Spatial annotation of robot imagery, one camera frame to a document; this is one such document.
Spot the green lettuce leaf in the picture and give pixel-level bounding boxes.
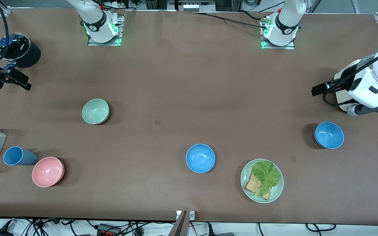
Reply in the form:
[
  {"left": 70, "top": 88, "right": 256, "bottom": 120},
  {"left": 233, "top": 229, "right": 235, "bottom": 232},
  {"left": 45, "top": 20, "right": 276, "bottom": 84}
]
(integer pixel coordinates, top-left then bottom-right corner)
[{"left": 252, "top": 160, "right": 281, "bottom": 196}]

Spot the pink bowl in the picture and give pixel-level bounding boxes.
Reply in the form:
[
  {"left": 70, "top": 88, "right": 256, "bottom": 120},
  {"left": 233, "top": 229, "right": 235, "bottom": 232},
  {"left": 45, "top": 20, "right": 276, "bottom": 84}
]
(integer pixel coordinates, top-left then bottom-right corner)
[{"left": 32, "top": 157, "right": 65, "bottom": 188}]

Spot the black orange power strip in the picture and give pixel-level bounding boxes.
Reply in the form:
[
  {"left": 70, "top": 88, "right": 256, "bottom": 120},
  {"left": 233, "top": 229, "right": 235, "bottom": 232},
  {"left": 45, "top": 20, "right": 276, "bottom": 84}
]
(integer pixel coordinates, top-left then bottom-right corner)
[{"left": 96, "top": 224, "right": 121, "bottom": 236}]

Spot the black looped floor cable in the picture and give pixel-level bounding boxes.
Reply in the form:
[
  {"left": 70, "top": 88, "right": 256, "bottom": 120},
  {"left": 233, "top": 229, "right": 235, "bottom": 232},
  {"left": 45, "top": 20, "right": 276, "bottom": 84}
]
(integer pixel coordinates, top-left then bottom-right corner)
[{"left": 305, "top": 223, "right": 337, "bottom": 232}]

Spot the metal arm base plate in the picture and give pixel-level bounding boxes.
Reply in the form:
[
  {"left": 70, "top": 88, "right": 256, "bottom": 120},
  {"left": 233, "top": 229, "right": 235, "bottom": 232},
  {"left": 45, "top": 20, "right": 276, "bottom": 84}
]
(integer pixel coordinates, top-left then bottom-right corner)
[
  {"left": 261, "top": 15, "right": 296, "bottom": 50},
  {"left": 87, "top": 14, "right": 124, "bottom": 47}
]

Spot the blue bowl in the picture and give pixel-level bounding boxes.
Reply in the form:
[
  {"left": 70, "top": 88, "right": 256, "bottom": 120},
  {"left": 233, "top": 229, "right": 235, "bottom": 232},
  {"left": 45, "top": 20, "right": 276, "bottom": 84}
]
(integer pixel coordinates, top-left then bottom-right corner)
[
  {"left": 314, "top": 122, "right": 345, "bottom": 149},
  {"left": 186, "top": 144, "right": 216, "bottom": 173}
]

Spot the small metal bracket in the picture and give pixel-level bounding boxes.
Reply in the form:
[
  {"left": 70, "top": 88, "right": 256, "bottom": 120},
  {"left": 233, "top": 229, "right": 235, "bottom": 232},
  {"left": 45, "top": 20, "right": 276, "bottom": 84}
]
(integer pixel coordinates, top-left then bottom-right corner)
[{"left": 176, "top": 210, "right": 196, "bottom": 220}]

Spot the grey camera pole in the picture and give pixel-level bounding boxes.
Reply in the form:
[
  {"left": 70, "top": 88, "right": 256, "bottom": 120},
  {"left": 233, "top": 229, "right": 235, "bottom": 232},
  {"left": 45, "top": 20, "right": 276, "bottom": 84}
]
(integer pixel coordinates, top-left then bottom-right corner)
[{"left": 168, "top": 210, "right": 188, "bottom": 236}]

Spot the light green bowl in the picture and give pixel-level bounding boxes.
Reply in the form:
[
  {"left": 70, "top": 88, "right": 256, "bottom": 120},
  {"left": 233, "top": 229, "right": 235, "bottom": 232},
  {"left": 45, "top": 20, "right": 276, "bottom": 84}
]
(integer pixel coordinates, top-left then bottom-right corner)
[{"left": 82, "top": 99, "right": 110, "bottom": 125}]

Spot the brown bread slice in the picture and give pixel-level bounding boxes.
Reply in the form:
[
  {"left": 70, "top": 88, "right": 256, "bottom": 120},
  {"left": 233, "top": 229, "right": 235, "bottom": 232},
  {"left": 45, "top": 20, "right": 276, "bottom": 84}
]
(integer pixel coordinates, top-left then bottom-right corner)
[{"left": 244, "top": 172, "right": 271, "bottom": 200}]

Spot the black pot with glass lid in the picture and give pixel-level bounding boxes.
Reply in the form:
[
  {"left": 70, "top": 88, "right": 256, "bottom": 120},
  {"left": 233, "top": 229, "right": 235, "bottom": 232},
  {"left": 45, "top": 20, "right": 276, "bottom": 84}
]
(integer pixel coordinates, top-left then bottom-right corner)
[{"left": 0, "top": 33, "right": 41, "bottom": 74}]

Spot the blue cup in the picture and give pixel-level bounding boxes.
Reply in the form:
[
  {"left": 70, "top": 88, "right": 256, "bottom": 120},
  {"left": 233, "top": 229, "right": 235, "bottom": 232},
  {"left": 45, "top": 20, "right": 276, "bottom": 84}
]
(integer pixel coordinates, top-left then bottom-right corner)
[{"left": 3, "top": 146, "right": 37, "bottom": 166}]

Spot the cream white toaster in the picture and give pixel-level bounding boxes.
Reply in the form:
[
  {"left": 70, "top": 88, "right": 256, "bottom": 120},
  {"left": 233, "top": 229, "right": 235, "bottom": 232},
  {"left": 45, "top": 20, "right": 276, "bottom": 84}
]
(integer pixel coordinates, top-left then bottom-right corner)
[{"left": 334, "top": 59, "right": 368, "bottom": 112}]

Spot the white electronics box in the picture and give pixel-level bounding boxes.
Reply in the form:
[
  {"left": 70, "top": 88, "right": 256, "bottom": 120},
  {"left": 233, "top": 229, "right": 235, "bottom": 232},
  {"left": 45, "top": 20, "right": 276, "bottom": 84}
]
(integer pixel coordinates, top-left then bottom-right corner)
[{"left": 177, "top": 0, "right": 210, "bottom": 12}]

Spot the light green plate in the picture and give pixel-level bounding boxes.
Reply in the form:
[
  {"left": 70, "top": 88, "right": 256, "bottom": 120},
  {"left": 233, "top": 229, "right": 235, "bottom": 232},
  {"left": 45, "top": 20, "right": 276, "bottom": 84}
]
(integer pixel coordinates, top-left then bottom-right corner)
[{"left": 241, "top": 159, "right": 284, "bottom": 204}]

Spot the black braided cable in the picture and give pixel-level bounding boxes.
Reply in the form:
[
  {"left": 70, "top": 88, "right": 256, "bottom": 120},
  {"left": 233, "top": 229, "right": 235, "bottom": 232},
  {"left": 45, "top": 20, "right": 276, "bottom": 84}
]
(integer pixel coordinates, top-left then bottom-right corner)
[{"left": 192, "top": 12, "right": 269, "bottom": 30}]

